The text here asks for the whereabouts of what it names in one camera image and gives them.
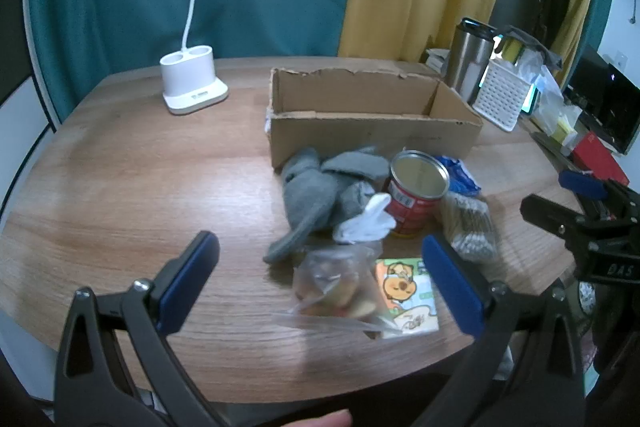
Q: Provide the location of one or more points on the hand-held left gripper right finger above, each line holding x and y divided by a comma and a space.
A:
450, 282

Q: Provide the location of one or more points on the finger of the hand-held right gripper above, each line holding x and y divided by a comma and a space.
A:
547, 210
580, 183

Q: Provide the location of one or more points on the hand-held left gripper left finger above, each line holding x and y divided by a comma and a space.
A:
192, 267

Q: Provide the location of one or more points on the bag of cotton swabs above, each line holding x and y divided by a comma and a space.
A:
470, 227

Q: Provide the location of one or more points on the red tin can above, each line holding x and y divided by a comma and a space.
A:
412, 207

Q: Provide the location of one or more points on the blue plastic packet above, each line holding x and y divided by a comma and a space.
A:
462, 179

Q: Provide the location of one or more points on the clear plastic snack bag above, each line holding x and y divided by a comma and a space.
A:
330, 282

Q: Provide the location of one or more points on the grey sock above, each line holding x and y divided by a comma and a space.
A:
305, 194
357, 164

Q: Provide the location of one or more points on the cardboard box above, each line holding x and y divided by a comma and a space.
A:
375, 134

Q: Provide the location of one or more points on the person's left hand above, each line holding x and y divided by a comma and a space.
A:
320, 419

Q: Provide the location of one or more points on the red box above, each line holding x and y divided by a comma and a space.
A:
600, 159

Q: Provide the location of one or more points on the black monitor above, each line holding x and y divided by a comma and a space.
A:
602, 102

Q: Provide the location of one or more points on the clear plastic bags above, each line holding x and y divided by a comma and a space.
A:
540, 72

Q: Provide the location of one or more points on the white perforated basket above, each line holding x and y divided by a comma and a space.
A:
500, 94

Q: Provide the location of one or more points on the yellow object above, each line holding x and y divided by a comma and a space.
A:
511, 48

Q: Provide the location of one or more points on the stainless steel tumbler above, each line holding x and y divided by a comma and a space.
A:
467, 57

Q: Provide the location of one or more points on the narrow yellow curtain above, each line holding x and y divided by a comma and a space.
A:
580, 2

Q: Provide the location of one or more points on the white desk lamp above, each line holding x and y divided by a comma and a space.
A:
192, 77

